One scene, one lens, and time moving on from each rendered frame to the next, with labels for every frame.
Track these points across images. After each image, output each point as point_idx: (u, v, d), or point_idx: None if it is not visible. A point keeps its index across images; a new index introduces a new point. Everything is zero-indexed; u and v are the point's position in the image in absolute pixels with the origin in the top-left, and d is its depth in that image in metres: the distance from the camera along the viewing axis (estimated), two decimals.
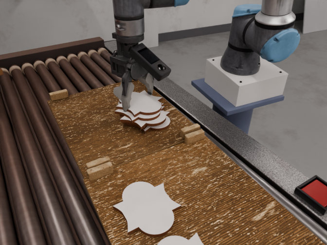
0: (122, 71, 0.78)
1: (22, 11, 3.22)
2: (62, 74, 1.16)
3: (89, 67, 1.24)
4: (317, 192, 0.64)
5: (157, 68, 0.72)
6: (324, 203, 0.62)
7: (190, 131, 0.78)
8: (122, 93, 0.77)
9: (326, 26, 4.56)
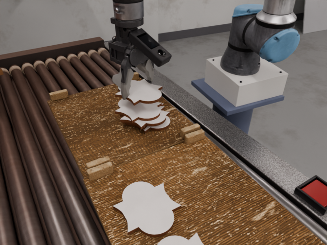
0: (121, 58, 0.76)
1: (22, 11, 3.22)
2: (62, 74, 1.16)
3: (89, 67, 1.24)
4: (317, 192, 0.64)
5: (157, 53, 0.70)
6: (324, 203, 0.62)
7: (190, 131, 0.78)
8: (121, 79, 0.75)
9: (326, 26, 4.56)
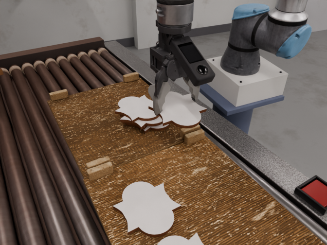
0: (160, 67, 0.64)
1: (22, 11, 3.22)
2: (62, 74, 1.16)
3: (89, 67, 1.24)
4: (317, 192, 0.64)
5: (196, 69, 0.56)
6: (324, 203, 0.62)
7: (190, 131, 0.78)
8: (154, 93, 0.64)
9: (326, 26, 4.56)
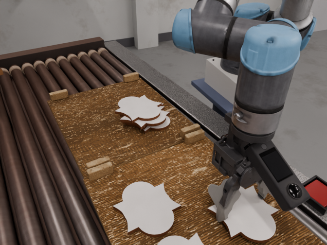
0: (228, 169, 0.52)
1: (22, 11, 3.22)
2: (62, 74, 1.16)
3: (89, 67, 1.24)
4: (317, 192, 0.64)
5: (287, 192, 0.43)
6: (324, 203, 0.62)
7: (190, 131, 0.78)
8: (221, 201, 0.52)
9: (326, 26, 4.56)
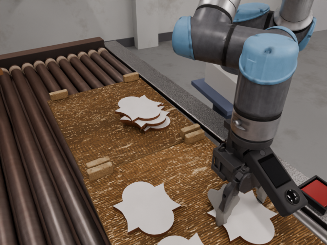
0: (227, 174, 0.53)
1: (22, 11, 3.22)
2: (62, 74, 1.16)
3: (89, 67, 1.24)
4: (317, 192, 0.64)
5: (285, 198, 0.44)
6: (324, 203, 0.62)
7: (190, 131, 0.78)
8: (220, 206, 0.52)
9: (326, 26, 4.56)
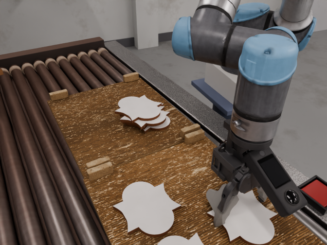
0: (227, 175, 0.53)
1: (22, 11, 3.22)
2: (62, 74, 1.16)
3: (89, 67, 1.24)
4: (317, 192, 0.64)
5: (284, 198, 0.44)
6: (324, 203, 0.62)
7: (190, 131, 0.78)
8: (219, 206, 0.52)
9: (326, 26, 4.56)
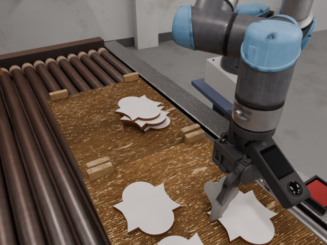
0: (228, 166, 0.52)
1: (22, 11, 3.22)
2: (62, 74, 1.16)
3: (89, 67, 1.24)
4: (317, 192, 0.64)
5: (287, 189, 0.43)
6: (324, 203, 0.62)
7: (190, 131, 0.78)
8: (218, 197, 0.51)
9: (326, 26, 4.56)
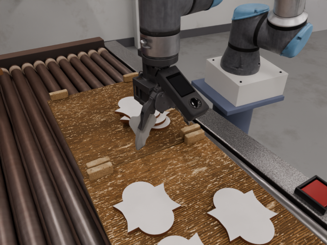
0: (146, 99, 0.59)
1: (22, 11, 3.22)
2: (62, 74, 1.16)
3: (89, 67, 1.24)
4: (317, 192, 0.64)
5: (189, 103, 0.52)
6: (324, 203, 0.62)
7: (190, 131, 0.78)
8: (139, 126, 0.58)
9: (326, 26, 4.56)
